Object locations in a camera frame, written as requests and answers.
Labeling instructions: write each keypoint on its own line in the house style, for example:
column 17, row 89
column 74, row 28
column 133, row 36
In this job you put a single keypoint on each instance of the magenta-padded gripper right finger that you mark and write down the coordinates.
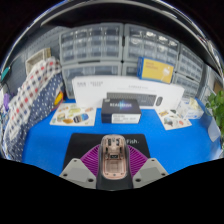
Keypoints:
column 150, row 170

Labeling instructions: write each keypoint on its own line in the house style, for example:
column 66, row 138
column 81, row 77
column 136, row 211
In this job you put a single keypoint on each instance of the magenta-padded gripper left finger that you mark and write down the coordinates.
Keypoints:
column 78, row 171

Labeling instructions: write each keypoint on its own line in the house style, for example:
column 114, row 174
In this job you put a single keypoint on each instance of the black mouse pad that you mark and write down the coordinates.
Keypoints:
column 83, row 143

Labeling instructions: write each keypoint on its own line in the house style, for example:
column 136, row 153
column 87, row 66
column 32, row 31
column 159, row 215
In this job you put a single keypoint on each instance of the colourful sticker sheet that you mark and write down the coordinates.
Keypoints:
column 71, row 115
column 173, row 120

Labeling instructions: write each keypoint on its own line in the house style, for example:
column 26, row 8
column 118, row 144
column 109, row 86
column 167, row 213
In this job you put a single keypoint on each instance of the small black product box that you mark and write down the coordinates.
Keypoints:
column 120, row 111

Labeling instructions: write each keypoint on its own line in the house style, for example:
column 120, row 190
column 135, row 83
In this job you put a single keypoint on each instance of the navy white-dotted cloth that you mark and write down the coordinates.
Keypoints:
column 38, row 113

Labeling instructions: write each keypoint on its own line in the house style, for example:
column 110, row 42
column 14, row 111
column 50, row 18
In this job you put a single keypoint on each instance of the small yellow-orange tool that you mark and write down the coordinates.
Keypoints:
column 58, row 99

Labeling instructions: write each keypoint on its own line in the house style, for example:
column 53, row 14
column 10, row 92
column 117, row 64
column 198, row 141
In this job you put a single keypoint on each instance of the green plant in white pot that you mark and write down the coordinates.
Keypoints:
column 215, row 128

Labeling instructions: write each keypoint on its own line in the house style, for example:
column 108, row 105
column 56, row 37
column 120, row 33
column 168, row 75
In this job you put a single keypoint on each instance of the white keyboard packaging box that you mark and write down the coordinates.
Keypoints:
column 90, row 93

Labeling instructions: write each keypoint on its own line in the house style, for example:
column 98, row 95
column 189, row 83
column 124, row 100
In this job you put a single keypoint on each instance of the cream disposable glove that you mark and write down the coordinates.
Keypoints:
column 194, row 103

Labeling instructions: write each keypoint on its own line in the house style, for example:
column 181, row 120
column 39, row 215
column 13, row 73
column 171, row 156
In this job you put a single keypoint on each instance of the grey small-parts drawer cabinet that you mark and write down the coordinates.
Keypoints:
column 151, row 41
column 188, row 85
column 130, row 69
column 91, row 43
column 90, row 70
column 191, row 61

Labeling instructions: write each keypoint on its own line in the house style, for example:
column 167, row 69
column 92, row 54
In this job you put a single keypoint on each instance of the beige storage basket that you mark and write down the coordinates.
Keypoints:
column 37, row 59

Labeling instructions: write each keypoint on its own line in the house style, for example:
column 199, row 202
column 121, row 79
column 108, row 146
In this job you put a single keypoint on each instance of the dark overhead shelf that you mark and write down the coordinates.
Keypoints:
column 133, row 15

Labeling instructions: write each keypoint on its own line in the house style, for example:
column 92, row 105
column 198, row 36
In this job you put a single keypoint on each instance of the yellow box with blue frame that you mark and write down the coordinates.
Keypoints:
column 155, row 70

